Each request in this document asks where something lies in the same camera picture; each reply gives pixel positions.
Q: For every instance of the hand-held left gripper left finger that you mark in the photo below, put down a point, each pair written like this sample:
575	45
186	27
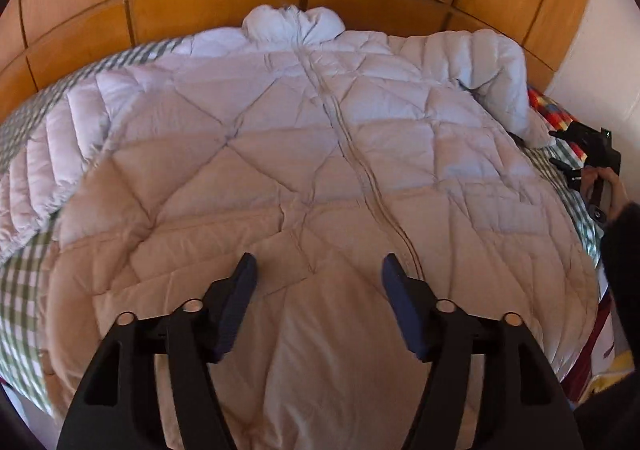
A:
239	295

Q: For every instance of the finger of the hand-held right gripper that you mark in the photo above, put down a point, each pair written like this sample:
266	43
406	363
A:
561	134
567	168

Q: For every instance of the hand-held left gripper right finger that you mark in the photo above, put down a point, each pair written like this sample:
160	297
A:
404	300

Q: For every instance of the white quilted puffer jacket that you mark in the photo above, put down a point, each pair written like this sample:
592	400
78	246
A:
300	154

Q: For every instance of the person's right hand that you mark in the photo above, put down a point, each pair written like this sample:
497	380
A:
614	192

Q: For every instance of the multicoloured checked cloth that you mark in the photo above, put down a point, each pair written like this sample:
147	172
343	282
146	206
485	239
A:
555	112

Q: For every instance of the yellow red striped cloth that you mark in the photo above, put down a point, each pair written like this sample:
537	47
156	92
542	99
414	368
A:
595	355

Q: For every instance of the green checked bed sheet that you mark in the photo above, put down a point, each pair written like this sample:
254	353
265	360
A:
25	290

